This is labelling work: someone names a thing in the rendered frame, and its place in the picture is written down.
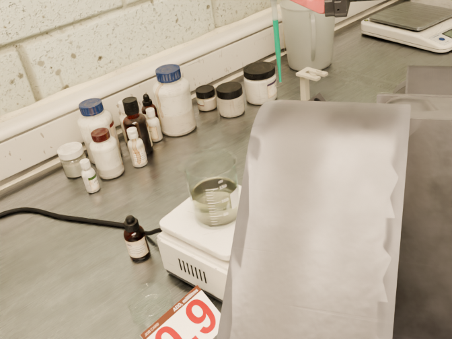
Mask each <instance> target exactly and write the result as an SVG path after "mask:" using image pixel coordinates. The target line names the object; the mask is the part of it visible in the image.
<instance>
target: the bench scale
mask: <svg viewBox="0 0 452 339"><path fill-rule="evenodd" d="M361 33H362V34H366V35H369V36H374V37H377V38H381V39H384V40H389V41H392V42H397V43H400V44H405V45H408V46H413V47H416V48H421V49H424V50H429V51H432V52H437V53H444V52H449V51H450V50H452V9H448V8H444V7H437V6H433V5H426V4H422V3H415V2H411V1H406V2H403V3H400V4H398V5H395V6H393V7H390V8H389V9H386V10H383V11H380V12H379V13H376V14H373V15H370V16H369V18H367V19H365V20H363V21H362V22H361Z"/></svg>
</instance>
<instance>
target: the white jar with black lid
mask: <svg viewBox="0 0 452 339"><path fill-rule="evenodd" d="M243 75H244V85H245V91H246V100H247V101H248V102H249V103H251V104H254V105H262V104H263V103H265V102H269V101H274V100H275V99H276V98H277V88H276V74H275V66H274V64H273V63H270V62H266V61H259V62H255V63H250V64H248V65H246V66H245V67H244V68H243Z"/></svg>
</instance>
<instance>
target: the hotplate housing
mask: <svg viewBox="0 0 452 339"><path fill-rule="evenodd" d="M157 243H158V246H159V251H160V254H161V259H162V262H163V266H164V268H165V269H166V271H167V272H168V273H170V274H172V275H173V276H175V277H177V278H179V279H180V280H182V281H184V282H185V283H188V284H189V285H191V286H193V287H195V286H196V285H198V286H199V287H200V289H201V290H202V291H203V292H204V293H206V294H207V295H210V296H211V297H213V298H215V299H216V300H218V301H220V302H223V296H224V292H225V284H226V280H227V272H228V267H229V260H221V259H219V258H217V257H215V256H213V255H211V254H209V253H207V252H205V251H203V250H201V249H198V248H196V247H194V246H192V245H190V244H189V243H186V242H185V241H182V240H181V239H178V238H177V237H174V236H173V235H170V234H168V233H166V232H164V231H162V232H161V233H160V234H159V235H157Z"/></svg>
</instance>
